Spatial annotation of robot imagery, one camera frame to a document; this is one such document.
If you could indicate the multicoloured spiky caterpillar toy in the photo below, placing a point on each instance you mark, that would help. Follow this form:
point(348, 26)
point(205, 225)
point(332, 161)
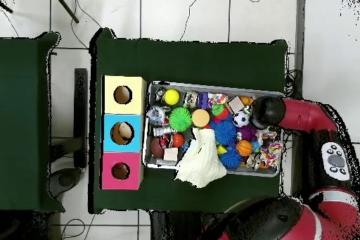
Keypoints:
point(220, 112)

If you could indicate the cream and mint cloth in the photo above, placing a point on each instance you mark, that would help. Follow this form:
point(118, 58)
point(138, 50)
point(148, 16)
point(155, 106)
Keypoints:
point(202, 161)

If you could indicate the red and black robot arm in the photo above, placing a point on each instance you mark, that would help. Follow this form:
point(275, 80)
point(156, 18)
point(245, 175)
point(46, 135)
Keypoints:
point(303, 116)

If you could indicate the wooden box with three holes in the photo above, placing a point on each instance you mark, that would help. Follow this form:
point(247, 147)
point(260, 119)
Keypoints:
point(135, 105)

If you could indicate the large green spiky ball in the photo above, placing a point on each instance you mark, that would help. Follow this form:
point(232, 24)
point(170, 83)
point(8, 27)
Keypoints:
point(180, 119)

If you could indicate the round orange sponge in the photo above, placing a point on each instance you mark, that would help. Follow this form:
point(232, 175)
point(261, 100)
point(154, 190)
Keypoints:
point(200, 118)

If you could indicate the yellow ball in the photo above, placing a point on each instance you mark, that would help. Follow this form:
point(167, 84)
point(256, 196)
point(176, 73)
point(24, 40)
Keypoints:
point(171, 97)

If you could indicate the blue spiky toy with eyes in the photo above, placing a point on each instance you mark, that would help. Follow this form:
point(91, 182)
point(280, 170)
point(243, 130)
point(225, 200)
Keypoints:
point(225, 132)

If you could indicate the plain wooden cube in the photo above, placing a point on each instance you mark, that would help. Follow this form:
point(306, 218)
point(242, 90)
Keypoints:
point(235, 104)

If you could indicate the dark green tablecloth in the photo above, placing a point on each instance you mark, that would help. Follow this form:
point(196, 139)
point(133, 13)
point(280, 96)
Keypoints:
point(22, 124)
point(182, 59)

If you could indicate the black and white soccer ball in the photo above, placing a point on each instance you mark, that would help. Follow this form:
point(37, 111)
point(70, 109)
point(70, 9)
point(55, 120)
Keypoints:
point(241, 119)

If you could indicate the blue spiky rubber ball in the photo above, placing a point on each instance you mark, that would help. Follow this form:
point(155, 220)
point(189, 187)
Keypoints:
point(230, 157)

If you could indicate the purple spiky rubber toy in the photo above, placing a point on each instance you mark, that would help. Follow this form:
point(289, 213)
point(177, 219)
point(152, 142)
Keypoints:
point(247, 132)

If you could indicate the orange toy basketball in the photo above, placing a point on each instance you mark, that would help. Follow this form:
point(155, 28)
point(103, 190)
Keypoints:
point(244, 148)

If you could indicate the black monitor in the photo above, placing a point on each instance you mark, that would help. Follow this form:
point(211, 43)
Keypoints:
point(80, 116)

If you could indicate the black tripod leg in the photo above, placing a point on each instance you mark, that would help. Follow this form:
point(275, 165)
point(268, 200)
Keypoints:
point(64, 5)

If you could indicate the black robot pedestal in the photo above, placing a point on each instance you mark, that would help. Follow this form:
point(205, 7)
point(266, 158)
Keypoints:
point(180, 228)

